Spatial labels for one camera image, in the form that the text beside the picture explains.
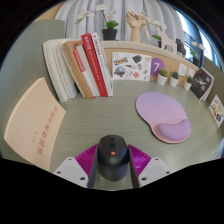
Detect white book with red spine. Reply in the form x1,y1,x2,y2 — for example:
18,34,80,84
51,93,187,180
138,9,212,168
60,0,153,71
72,44,101,99

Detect beige book with red text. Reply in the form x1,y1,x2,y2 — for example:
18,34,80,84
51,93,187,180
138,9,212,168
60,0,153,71
3,77,67,172

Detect purple mouse pad with wrist rest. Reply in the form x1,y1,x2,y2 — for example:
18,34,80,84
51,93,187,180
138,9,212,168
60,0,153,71
135,91,193,145

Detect purple round number sign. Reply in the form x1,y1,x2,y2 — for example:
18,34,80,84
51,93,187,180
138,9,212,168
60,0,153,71
149,57,166,77

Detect black wooden horse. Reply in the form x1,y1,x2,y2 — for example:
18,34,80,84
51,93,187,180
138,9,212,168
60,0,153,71
175,38,187,56

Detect grey curtain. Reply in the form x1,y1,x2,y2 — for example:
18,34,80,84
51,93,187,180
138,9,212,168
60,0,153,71
54,0,185,43

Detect wooden artist mannequin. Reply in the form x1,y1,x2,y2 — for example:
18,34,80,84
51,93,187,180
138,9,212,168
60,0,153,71
139,10,159,41

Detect white orchid flowers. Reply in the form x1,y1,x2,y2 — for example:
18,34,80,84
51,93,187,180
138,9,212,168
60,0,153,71
151,20,168,43

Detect colourful illustrated card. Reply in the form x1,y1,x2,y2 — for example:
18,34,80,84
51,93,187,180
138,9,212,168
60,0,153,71
208,94,224,128

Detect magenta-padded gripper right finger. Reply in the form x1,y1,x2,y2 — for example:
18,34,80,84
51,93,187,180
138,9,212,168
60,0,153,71
128,143,173,190

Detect small succulent in white pot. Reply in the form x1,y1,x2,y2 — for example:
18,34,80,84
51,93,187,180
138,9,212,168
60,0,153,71
156,68,169,86
183,75,194,91
169,70,180,88

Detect white orchid in dark pot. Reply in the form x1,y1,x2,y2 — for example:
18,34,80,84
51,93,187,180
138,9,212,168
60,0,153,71
189,40,205,68

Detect black computer mouse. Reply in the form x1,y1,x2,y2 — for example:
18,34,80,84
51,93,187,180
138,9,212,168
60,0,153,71
96,134,130,183

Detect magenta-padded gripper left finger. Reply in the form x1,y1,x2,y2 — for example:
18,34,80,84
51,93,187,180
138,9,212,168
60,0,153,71
52,143,100,190

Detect white sticker sheet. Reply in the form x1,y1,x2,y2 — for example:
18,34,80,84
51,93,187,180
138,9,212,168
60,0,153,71
111,51,153,82

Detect thin white book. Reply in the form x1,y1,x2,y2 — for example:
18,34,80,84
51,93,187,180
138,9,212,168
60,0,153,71
53,42,79,100

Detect black book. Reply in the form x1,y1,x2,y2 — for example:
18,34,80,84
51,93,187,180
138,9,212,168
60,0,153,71
189,67,215,102

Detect white orchid in black pot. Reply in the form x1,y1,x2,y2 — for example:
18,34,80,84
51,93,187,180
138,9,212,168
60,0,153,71
74,4,120,42

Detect beige ledge with cork front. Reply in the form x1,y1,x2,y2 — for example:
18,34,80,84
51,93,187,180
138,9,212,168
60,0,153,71
101,39,201,88

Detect window with dark frame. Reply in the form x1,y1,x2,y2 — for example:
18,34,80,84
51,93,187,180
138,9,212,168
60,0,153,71
175,9,222,68

